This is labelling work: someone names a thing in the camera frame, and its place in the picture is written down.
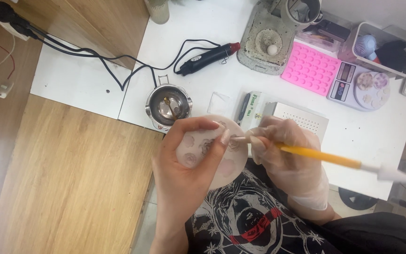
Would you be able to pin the small clear plastic piece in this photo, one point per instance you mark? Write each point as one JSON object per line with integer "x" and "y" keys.
{"x": 219, "y": 103}

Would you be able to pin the white digital scale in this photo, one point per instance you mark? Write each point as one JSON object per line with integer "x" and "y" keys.
{"x": 340, "y": 84}

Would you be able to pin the steel melting pot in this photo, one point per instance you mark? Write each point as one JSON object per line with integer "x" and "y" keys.
{"x": 160, "y": 105}

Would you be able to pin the small white ball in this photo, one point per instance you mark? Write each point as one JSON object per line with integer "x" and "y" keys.
{"x": 272, "y": 50}

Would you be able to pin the green and white carton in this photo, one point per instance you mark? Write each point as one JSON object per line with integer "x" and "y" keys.
{"x": 252, "y": 113}

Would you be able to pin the white storage bin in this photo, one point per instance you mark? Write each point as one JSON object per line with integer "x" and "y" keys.
{"x": 354, "y": 60}

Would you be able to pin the round translucent flower silicone mold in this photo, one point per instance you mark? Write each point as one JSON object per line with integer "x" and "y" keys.
{"x": 203, "y": 151}

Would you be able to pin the small blue hand fan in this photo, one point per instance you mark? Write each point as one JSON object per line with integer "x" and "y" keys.
{"x": 365, "y": 46}

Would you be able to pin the gray stained slab tray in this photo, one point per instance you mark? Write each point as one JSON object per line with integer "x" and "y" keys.
{"x": 250, "y": 53}

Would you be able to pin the clear box with black items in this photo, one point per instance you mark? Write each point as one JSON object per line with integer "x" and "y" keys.
{"x": 330, "y": 33}

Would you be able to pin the small white switch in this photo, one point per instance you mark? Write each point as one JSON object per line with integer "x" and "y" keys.
{"x": 4, "y": 89}

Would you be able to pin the black cloth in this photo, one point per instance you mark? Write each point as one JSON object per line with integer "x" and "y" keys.
{"x": 395, "y": 54}

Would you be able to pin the black printed shirt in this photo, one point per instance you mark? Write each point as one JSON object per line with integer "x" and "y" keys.
{"x": 259, "y": 225}

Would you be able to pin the metal spoon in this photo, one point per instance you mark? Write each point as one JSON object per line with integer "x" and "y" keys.
{"x": 170, "y": 107}

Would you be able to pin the person's right hand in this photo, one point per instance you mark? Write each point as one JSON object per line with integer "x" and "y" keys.
{"x": 291, "y": 158}

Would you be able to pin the black power plug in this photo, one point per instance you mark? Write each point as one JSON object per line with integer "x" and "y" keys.
{"x": 7, "y": 16}

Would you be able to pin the black round base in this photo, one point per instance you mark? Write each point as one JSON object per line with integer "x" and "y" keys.
{"x": 358, "y": 199}

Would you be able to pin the pink silicone mold tray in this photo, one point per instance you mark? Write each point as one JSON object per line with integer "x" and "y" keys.
{"x": 308, "y": 68}

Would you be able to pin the person's left hand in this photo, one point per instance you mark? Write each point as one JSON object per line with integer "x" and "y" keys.
{"x": 176, "y": 169}

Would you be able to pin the ribbed glass jar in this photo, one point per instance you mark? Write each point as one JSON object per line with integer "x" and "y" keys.
{"x": 159, "y": 12}

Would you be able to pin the black heat gun red tip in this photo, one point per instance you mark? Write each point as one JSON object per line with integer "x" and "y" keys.
{"x": 206, "y": 58}

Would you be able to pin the perforated metal box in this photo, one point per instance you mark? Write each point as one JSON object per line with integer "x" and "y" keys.
{"x": 305, "y": 118}

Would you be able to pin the round white mold with flowers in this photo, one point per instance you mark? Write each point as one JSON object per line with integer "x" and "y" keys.
{"x": 372, "y": 91}

